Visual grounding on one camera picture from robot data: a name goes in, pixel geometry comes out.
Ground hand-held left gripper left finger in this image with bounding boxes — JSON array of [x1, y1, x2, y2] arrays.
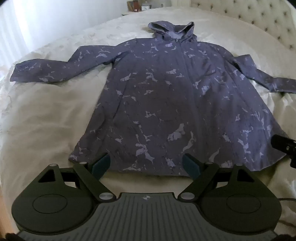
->
[[38, 152, 114, 202]]

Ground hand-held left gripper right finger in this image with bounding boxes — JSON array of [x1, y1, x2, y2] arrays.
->
[[177, 153, 258, 202]]

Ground purple patterned hooded jacket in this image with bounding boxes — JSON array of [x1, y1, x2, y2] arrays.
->
[[10, 21, 296, 178]]

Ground cream bed cover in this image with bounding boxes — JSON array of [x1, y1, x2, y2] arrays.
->
[[0, 6, 296, 232]]

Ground white tufted headboard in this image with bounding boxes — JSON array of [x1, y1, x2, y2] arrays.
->
[[191, 0, 296, 51]]

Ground black cable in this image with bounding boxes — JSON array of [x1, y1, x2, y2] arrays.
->
[[277, 197, 296, 227]]

